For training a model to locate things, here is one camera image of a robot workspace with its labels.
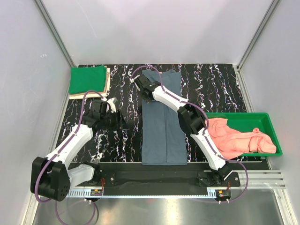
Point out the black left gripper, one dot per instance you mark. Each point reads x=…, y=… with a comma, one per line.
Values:
x=120, y=123

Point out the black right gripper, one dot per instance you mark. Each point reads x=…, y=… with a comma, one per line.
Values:
x=147, y=100

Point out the blue-grey t-shirt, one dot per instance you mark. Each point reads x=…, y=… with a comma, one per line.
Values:
x=163, y=141

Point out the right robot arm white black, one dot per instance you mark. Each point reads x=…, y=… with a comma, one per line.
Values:
x=192, y=120

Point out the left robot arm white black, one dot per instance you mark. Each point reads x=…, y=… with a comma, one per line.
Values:
x=51, y=177

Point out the folded beige t-shirt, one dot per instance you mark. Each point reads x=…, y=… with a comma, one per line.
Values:
x=106, y=82

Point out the folded green t-shirt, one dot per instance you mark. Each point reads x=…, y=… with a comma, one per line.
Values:
x=86, y=80

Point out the pink t-shirt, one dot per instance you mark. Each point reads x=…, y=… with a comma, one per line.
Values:
x=232, y=143

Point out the green plastic bin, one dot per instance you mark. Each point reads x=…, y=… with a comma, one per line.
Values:
x=246, y=122

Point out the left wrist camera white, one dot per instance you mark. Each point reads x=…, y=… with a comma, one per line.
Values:
x=111, y=105

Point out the grey slotted cable duct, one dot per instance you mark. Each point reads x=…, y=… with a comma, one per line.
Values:
x=88, y=193

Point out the aluminium frame rail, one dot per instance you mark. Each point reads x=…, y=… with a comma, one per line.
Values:
x=265, y=179

